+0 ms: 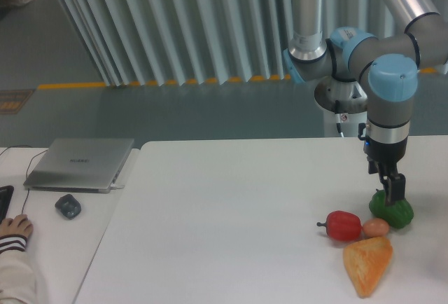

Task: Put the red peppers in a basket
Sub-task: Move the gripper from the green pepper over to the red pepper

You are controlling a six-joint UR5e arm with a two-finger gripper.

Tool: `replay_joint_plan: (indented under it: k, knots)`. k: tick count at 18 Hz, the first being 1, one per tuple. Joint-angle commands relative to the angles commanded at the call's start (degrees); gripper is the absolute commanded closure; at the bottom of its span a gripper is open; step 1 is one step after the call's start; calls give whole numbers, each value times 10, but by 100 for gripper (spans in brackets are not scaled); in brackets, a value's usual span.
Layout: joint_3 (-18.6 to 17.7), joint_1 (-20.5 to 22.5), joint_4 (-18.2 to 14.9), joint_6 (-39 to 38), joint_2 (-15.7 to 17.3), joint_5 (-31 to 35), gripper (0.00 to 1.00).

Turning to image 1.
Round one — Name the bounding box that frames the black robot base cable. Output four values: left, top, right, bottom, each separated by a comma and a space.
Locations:
334, 99, 347, 139

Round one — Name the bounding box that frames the person's hand on mouse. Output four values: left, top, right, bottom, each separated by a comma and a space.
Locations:
0, 214, 34, 239

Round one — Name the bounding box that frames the orange toy toast slice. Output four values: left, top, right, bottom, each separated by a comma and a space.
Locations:
343, 237, 393, 298

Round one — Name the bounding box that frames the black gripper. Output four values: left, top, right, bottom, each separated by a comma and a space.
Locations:
358, 121, 408, 206

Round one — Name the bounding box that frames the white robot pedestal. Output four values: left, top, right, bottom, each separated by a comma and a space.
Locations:
314, 76, 368, 137

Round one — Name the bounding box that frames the silver closed laptop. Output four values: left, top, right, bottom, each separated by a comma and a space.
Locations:
24, 138, 134, 193

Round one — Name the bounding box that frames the red toy bell pepper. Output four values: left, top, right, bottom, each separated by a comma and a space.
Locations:
316, 210, 362, 242

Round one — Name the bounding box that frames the brown toy egg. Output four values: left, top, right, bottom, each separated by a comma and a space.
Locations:
363, 218, 390, 237

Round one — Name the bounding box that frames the white folding partition screen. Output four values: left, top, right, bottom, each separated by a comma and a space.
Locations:
59, 0, 447, 86

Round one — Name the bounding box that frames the forearm in cream sleeve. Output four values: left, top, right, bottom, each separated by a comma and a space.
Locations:
1, 235, 39, 303

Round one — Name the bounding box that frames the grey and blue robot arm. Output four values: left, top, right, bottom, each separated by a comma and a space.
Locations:
283, 0, 447, 205

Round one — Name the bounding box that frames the black keyboard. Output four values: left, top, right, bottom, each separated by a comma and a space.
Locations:
0, 185, 14, 221

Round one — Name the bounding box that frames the black mouse cable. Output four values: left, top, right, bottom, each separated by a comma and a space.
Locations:
0, 144, 48, 218

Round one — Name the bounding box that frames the green toy bell pepper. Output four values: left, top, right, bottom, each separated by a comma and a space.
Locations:
368, 190, 414, 229

